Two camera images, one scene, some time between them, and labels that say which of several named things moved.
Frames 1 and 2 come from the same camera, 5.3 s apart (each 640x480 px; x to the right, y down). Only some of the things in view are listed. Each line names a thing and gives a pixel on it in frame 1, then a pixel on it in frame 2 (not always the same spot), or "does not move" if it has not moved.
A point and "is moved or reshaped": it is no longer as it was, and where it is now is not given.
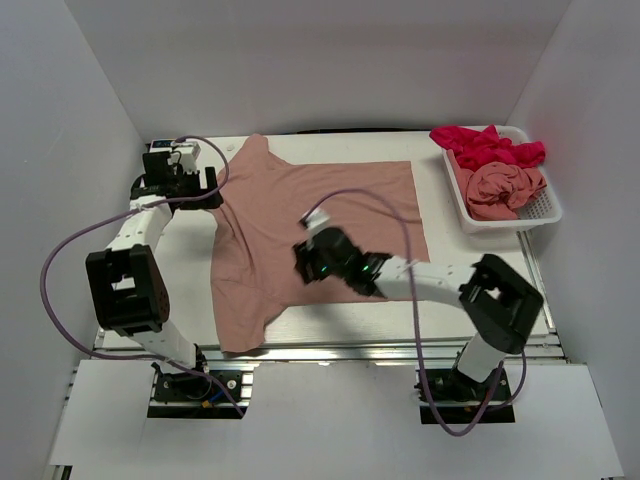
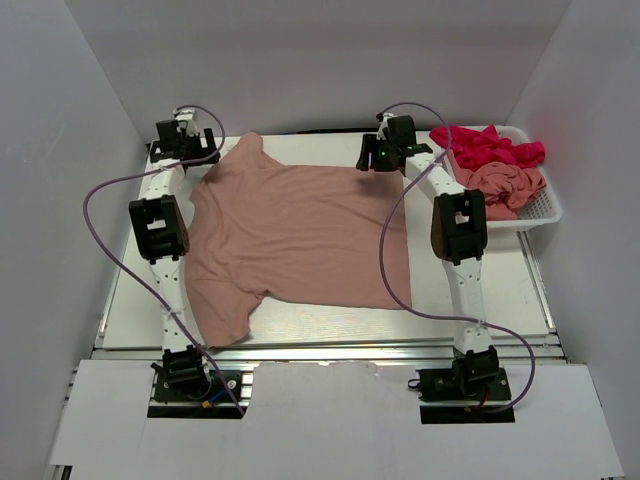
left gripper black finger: [209, 200] -> [213, 160]
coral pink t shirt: [496, 190] does not move
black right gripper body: [307, 254] -> [379, 153]
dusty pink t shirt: [254, 271] is moved or reshaped
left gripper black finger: [211, 177] -> [210, 139]
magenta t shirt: [472, 148] does not move
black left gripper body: [188, 185] -> [193, 146]
